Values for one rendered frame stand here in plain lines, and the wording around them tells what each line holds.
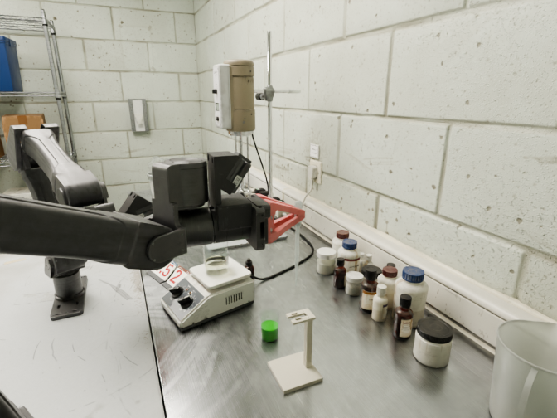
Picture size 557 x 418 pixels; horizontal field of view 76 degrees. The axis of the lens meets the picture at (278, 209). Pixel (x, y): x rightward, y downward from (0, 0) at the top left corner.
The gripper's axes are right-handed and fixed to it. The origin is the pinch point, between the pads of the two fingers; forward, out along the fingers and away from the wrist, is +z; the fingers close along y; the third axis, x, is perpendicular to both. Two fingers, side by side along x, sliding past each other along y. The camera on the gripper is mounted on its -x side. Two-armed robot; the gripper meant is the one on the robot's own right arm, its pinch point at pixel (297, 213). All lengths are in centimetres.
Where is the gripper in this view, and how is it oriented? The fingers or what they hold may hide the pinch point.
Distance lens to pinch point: 59.1
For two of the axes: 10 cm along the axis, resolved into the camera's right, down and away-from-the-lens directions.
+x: -0.1, 9.6, 3.0
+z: 9.2, -1.1, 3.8
